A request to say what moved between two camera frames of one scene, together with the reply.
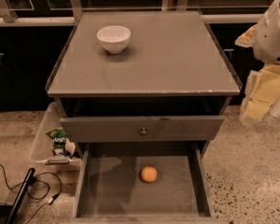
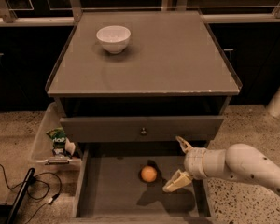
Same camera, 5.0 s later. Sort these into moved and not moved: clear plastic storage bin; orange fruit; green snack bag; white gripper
Moved: white gripper
Not moved: orange fruit; clear plastic storage bin; green snack bag
